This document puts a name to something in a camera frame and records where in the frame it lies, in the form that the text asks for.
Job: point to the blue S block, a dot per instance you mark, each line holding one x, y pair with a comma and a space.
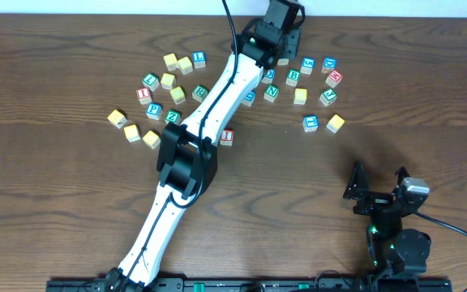
308, 65

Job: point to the red M block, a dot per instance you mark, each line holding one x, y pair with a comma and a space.
334, 78

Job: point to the green L block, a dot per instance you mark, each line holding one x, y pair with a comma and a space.
151, 81

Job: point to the green B block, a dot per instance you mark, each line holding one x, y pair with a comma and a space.
293, 77

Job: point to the blue D block middle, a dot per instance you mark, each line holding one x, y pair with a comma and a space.
268, 76

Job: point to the yellow block lower middle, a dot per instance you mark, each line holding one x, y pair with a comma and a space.
152, 139

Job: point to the blue question mark block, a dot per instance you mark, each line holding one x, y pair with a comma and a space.
283, 62

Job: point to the yellow block top left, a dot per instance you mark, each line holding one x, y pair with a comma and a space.
171, 62

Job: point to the green R block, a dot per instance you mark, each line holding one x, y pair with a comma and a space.
199, 93

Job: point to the blue L block left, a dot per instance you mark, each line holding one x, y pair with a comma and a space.
199, 59

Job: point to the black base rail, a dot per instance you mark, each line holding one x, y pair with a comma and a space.
328, 281

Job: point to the red block far left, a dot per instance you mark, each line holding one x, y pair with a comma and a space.
144, 96

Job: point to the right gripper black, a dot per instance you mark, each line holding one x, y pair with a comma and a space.
374, 200

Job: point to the blue D block right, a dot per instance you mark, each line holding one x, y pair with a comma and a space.
329, 65

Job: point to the green N block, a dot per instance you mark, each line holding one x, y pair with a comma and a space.
271, 93

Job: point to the green Z block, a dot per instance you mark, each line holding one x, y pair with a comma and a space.
173, 116

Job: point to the blue H block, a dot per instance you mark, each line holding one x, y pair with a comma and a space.
249, 98

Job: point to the blue T block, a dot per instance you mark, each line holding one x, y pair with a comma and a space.
310, 123

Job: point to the yellow K block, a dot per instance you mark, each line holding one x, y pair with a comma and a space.
335, 123

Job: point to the yellow block lower left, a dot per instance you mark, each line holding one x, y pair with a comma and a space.
131, 133

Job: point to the yellow block under gripper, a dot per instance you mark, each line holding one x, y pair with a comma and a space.
117, 118

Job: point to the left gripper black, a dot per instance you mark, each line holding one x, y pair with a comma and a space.
294, 38

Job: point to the green J block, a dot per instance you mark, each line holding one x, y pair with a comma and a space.
327, 97

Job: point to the red I block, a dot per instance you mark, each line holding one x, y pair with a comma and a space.
227, 137

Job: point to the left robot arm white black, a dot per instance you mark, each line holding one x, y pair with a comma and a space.
187, 159

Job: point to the blue d block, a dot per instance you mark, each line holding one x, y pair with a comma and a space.
329, 65
268, 76

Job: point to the blue block by gripper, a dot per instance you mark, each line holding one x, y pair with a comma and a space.
154, 111

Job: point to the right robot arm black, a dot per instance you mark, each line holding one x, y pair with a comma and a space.
396, 251

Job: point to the yellow C block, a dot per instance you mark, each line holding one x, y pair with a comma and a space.
300, 96

